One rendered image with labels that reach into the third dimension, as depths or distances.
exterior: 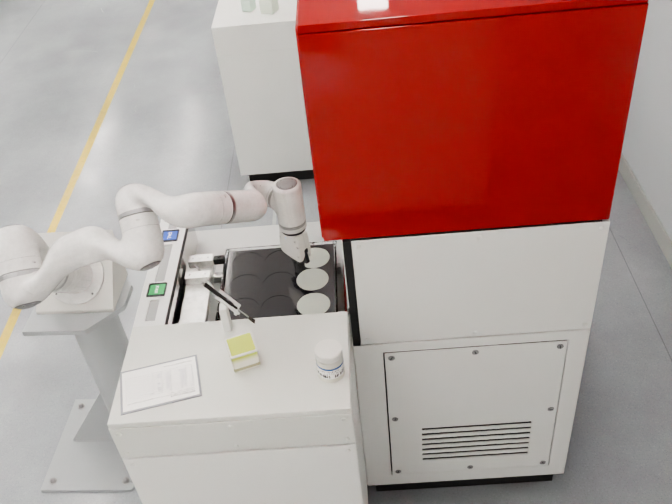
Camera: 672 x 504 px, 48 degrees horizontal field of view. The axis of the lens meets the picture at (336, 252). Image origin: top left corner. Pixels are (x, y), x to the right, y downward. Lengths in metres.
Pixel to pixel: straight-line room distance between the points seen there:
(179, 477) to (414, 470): 0.93
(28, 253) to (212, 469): 0.77
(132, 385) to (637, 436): 1.92
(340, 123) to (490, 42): 0.38
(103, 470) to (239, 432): 1.26
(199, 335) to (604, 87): 1.23
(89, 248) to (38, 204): 2.68
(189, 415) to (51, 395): 1.63
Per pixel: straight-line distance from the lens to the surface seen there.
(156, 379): 2.10
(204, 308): 2.38
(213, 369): 2.08
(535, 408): 2.58
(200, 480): 2.20
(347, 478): 2.17
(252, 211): 2.07
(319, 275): 2.38
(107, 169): 4.87
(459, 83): 1.76
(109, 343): 2.71
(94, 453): 3.26
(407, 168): 1.86
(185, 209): 1.94
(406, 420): 2.55
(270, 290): 2.35
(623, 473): 3.06
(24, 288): 2.19
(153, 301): 2.34
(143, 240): 2.01
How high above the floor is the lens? 2.48
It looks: 40 degrees down
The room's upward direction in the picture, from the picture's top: 7 degrees counter-clockwise
